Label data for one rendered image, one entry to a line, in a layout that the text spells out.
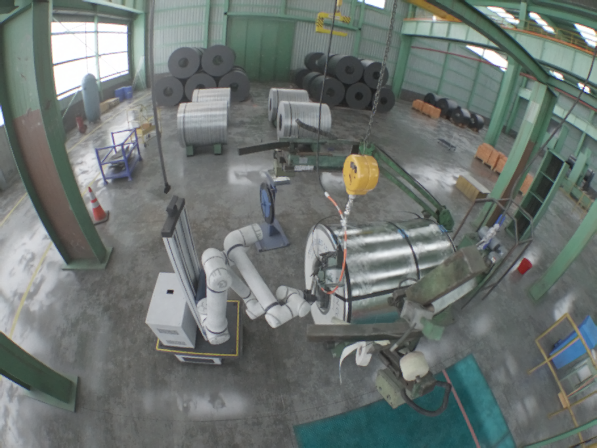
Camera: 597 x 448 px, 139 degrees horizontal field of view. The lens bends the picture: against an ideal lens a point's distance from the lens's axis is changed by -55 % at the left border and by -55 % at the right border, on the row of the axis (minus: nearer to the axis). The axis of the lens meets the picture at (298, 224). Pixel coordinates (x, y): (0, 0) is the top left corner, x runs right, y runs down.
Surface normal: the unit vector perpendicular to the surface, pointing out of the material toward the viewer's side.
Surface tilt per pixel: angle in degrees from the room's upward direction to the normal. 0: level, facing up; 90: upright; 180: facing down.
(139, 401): 0
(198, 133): 94
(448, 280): 89
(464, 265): 89
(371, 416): 0
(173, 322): 0
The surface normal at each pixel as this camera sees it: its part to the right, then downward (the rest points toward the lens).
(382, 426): 0.11, -0.77
